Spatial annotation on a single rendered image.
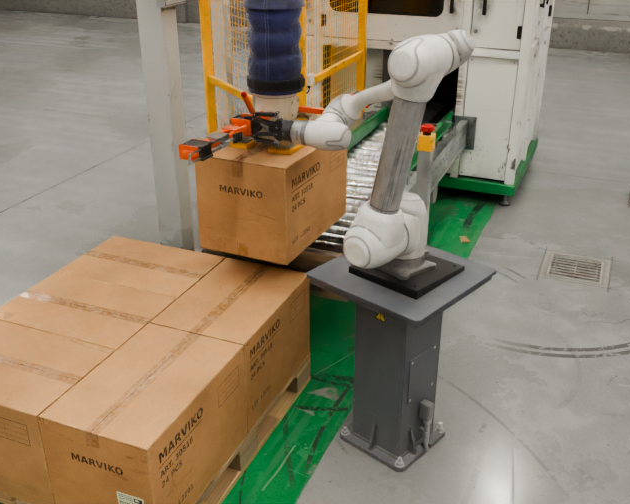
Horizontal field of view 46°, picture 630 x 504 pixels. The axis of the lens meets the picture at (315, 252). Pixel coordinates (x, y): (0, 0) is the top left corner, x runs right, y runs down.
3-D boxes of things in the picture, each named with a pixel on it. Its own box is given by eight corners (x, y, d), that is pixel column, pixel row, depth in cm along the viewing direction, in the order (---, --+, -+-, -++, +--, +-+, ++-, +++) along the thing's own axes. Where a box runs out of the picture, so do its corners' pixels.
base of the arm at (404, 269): (445, 265, 269) (446, 250, 267) (403, 281, 256) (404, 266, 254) (407, 250, 282) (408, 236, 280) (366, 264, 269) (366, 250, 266)
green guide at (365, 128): (374, 115, 529) (375, 103, 525) (388, 117, 526) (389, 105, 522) (279, 190, 396) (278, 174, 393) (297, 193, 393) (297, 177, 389)
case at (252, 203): (268, 200, 354) (266, 117, 337) (346, 213, 339) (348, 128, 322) (199, 247, 304) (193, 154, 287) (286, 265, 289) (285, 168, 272)
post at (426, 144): (409, 319, 384) (421, 131, 340) (422, 321, 381) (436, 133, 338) (405, 325, 378) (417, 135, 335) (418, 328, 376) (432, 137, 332)
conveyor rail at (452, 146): (458, 146, 514) (461, 119, 506) (466, 147, 513) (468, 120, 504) (339, 296, 322) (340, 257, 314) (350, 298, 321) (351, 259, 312)
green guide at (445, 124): (448, 124, 511) (449, 111, 507) (463, 125, 507) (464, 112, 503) (374, 204, 378) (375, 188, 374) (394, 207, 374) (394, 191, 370)
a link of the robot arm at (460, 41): (423, 48, 239) (402, 52, 229) (468, 17, 227) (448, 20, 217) (442, 84, 239) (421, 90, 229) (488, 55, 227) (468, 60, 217)
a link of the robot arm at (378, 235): (403, 264, 254) (369, 286, 238) (365, 245, 262) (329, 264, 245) (464, 41, 217) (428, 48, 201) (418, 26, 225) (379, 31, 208)
